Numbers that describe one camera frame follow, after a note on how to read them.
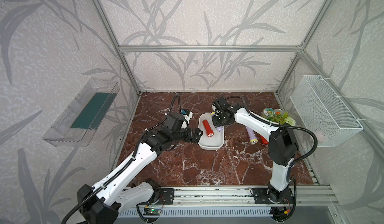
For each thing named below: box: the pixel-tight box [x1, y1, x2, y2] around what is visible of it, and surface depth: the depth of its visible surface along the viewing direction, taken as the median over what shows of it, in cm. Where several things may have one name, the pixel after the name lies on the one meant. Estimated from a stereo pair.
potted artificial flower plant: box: [266, 111, 296, 126], surface depth 86 cm
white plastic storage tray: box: [198, 113, 225, 150], surface depth 96 cm
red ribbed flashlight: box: [202, 119, 214, 138], surface depth 98 cm
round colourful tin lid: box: [261, 107, 275, 119], surface depth 101 cm
